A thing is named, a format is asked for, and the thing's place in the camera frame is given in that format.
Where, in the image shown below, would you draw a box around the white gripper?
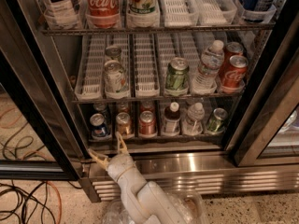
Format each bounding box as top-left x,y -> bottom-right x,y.
88,132 -> 135,182

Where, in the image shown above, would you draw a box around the blue pepsi can front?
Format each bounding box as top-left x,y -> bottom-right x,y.
90,113 -> 110,139

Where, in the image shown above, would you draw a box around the blue pepsi can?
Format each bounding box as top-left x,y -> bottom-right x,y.
90,113 -> 110,139
93,103 -> 111,124

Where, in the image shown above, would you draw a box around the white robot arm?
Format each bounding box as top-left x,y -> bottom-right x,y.
88,132 -> 187,224

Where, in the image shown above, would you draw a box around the gold soda can front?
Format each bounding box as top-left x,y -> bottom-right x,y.
116,112 -> 133,135

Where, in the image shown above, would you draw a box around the gold soda can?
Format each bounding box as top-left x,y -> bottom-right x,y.
117,102 -> 131,113
116,112 -> 133,135

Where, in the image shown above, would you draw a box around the gold soda can rear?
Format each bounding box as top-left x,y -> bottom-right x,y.
117,102 -> 131,113

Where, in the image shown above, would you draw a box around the blue pepsi can rear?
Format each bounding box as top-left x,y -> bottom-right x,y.
93,103 -> 111,124

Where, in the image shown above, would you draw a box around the red soda can front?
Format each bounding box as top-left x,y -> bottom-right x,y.
139,111 -> 156,135

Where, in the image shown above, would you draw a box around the red soda can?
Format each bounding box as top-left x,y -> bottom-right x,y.
139,111 -> 156,135
140,101 -> 155,112

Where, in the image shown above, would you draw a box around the red soda can rear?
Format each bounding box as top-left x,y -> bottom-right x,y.
140,101 -> 155,112

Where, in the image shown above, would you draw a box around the left glass fridge door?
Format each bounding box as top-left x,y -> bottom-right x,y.
0,47 -> 82,181

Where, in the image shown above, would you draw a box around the glass fridge door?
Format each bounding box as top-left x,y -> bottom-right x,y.
0,47 -> 82,181
234,59 -> 299,167

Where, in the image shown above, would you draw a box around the white patterned can front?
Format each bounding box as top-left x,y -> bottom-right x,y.
104,60 -> 127,93

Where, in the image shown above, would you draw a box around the small water bottle bottom shelf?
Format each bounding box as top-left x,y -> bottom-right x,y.
183,103 -> 205,136

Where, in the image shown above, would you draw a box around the green soda can middle shelf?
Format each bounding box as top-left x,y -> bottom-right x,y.
165,57 -> 189,91

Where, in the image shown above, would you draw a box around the green soda can shelf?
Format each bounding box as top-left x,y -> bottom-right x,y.
206,108 -> 228,133
165,57 -> 189,91

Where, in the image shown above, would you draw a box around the silver can rear middle shelf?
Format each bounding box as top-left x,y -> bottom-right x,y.
105,45 -> 121,62

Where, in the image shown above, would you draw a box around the green soda can bottom shelf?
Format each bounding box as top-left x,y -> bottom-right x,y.
206,108 -> 228,133

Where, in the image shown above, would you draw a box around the stainless steel fridge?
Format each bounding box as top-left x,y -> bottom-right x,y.
0,0 -> 299,202

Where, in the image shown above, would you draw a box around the water bottle middle shelf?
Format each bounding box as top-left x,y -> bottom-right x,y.
194,40 -> 224,90

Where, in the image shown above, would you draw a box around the red coca-cola can front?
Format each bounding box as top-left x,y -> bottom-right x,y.
221,55 -> 249,88

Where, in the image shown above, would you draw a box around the red coca-cola can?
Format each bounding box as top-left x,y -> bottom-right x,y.
219,42 -> 244,76
221,55 -> 249,88

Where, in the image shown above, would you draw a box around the coca-cola bottle top shelf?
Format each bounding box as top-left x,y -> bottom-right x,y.
87,0 -> 119,28

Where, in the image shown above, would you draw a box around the tea bottle top shelf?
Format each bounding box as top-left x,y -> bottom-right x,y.
42,0 -> 82,30

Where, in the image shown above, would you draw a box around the red coca-cola can rear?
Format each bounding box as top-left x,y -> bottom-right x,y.
219,42 -> 244,76

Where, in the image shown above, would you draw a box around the right glass fridge door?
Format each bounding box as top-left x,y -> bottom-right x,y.
234,59 -> 299,167

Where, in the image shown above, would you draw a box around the dark juice bottle white cap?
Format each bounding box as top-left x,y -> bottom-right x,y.
163,102 -> 180,133

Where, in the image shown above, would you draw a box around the clear plastic bag bin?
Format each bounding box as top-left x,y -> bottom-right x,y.
101,191 -> 209,224

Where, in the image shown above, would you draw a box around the black and orange floor cables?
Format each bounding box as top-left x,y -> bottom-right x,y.
0,180 -> 82,224

